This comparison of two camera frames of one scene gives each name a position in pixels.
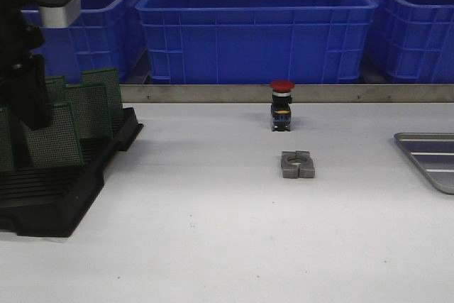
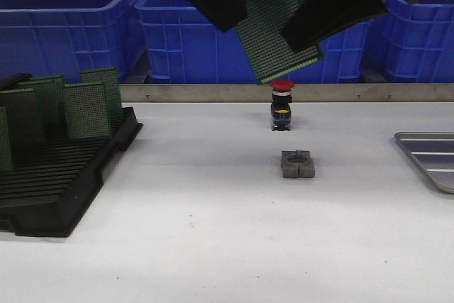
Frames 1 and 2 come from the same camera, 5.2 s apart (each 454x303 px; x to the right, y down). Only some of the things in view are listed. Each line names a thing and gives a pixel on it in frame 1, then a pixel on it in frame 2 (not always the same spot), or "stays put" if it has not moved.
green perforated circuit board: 91,108 stays put
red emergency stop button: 281,111 stays put
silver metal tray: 434,153 stays put
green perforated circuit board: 57,145 to 271,1
